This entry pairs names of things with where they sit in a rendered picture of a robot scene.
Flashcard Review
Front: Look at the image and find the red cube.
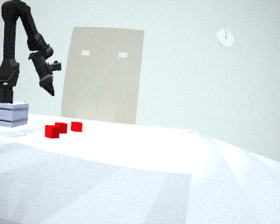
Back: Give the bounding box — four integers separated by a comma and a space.
71, 121, 83, 133
44, 125, 60, 139
54, 123, 68, 134

